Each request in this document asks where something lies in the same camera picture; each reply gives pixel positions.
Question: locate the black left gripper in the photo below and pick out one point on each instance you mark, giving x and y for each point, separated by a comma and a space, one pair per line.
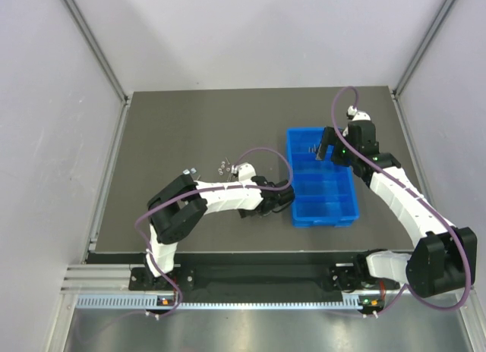
276, 195

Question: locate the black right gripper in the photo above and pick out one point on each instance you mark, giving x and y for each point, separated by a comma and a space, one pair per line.
330, 140

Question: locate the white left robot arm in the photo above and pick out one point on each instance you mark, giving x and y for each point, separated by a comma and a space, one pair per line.
175, 211

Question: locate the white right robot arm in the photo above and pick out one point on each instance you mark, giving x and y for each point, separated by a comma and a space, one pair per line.
444, 256

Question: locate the blue compartment tray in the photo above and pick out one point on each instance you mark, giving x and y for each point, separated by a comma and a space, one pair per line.
324, 193

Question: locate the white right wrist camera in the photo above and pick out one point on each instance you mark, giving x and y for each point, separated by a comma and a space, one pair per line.
353, 114

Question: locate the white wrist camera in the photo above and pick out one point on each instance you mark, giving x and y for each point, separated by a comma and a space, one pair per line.
353, 114
243, 172

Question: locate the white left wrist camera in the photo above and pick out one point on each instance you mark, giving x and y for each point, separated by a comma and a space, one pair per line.
243, 172

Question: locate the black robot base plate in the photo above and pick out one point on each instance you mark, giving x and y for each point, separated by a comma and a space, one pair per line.
191, 277

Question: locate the grey slotted cable duct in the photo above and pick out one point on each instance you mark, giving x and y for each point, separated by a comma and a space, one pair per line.
165, 303

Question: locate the right aluminium frame post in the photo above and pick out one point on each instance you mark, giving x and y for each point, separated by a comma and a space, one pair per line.
434, 27

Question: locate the aluminium frame post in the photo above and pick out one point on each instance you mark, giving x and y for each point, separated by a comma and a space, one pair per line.
95, 48
434, 27

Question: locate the aluminium front rail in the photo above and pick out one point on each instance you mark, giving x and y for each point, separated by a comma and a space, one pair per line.
96, 278

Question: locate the left aluminium frame post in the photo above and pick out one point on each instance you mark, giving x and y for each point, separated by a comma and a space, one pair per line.
95, 48

